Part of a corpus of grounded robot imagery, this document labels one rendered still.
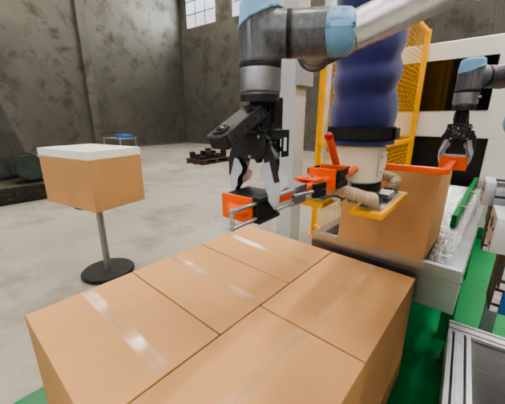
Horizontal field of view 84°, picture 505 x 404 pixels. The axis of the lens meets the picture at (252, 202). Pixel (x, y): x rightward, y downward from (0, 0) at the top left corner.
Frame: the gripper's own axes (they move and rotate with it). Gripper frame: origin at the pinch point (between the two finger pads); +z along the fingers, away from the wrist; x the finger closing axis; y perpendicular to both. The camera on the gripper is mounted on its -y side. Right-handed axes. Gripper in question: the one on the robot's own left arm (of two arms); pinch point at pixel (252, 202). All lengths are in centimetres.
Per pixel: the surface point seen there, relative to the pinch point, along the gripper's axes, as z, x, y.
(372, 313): 52, -13, 53
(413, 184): 12, -12, 98
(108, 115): -32, 1183, 530
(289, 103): -28, 96, 167
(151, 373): 52, 27, -11
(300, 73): -50, 86, 164
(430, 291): 58, -27, 94
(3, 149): 31, 566, 65
